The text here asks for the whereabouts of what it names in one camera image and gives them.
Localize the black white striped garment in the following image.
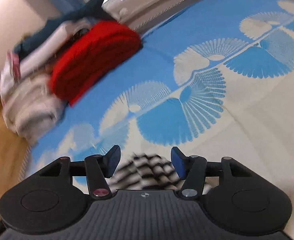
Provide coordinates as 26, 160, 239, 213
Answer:
105, 152, 213, 195

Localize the wooden headboard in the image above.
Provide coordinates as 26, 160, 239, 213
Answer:
0, 89, 32, 213

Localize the cream folded quilt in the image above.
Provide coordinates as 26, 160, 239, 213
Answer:
0, 70, 67, 145

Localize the blue white patterned bedsheet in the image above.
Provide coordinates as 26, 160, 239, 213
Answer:
27, 0, 294, 239

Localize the white pink folded garment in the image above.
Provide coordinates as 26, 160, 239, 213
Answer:
0, 50, 21, 105

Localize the red folded blanket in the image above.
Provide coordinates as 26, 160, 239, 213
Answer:
49, 21, 142, 106

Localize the dark teal shark plush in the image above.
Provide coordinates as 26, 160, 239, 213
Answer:
13, 0, 115, 60

